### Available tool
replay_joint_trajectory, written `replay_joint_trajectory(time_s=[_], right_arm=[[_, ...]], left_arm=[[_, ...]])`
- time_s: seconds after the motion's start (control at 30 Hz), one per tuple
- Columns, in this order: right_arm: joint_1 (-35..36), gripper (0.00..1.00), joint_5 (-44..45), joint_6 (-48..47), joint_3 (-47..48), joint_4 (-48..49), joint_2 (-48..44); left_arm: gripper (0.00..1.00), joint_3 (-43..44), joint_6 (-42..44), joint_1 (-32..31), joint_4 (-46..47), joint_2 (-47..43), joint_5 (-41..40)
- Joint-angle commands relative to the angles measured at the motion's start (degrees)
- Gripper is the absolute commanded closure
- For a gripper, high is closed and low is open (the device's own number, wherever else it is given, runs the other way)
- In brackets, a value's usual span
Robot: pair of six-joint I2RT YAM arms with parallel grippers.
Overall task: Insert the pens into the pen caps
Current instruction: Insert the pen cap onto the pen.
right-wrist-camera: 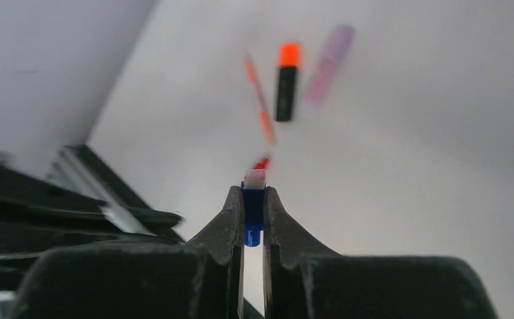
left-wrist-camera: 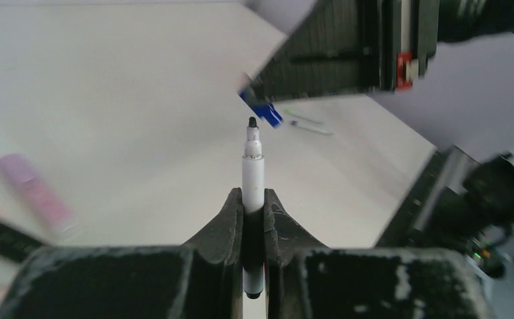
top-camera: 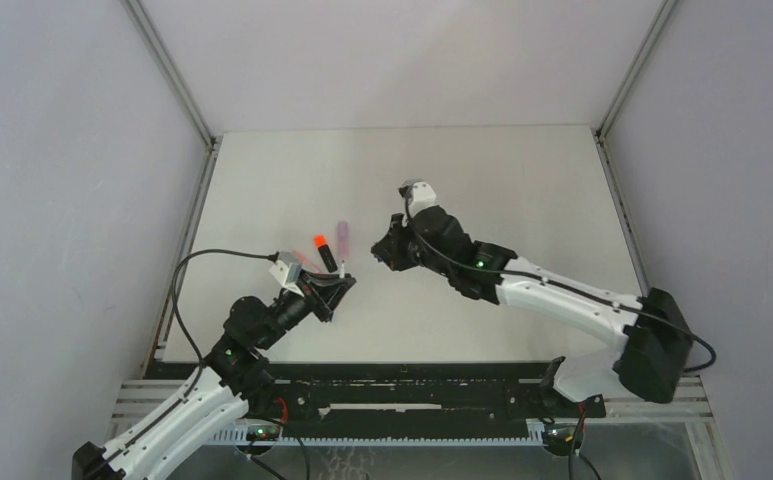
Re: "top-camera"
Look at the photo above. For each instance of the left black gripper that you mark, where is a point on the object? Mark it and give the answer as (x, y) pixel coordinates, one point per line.
(323, 299)

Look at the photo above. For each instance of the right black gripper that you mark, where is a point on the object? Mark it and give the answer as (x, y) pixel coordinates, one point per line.
(390, 250)

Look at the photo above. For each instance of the orange pen cap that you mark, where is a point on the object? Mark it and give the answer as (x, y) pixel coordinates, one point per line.
(320, 242)

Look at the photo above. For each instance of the pink marker pen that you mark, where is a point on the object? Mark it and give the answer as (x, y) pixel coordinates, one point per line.
(343, 246)

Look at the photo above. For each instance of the orange marker pen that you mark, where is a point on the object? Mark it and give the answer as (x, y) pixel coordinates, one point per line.
(328, 258)

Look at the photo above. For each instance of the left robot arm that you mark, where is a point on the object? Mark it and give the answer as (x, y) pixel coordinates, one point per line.
(219, 390)

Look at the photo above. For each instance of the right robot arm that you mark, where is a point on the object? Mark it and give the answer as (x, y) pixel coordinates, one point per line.
(646, 339)

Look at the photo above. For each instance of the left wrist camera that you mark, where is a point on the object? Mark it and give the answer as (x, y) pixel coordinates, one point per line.
(286, 270)

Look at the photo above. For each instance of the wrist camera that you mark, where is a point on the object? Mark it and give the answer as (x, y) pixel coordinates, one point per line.
(286, 270)
(418, 195)

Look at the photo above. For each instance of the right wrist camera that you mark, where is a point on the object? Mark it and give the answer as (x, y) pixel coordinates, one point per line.
(418, 195)

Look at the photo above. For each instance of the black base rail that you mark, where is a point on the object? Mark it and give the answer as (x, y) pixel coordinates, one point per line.
(395, 398)

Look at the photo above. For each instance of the white slotted cable duct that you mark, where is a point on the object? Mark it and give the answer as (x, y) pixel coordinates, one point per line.
(520, 434)

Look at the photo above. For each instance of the left aluminium frame post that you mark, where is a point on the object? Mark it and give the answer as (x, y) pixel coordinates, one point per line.
(150, 34)

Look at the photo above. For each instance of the aluminium frame post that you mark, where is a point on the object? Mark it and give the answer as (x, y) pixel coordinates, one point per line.
(150, 34)
(614, 136)

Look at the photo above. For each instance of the right aluminium frame post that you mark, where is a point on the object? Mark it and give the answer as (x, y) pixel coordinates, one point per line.
(614, 136)

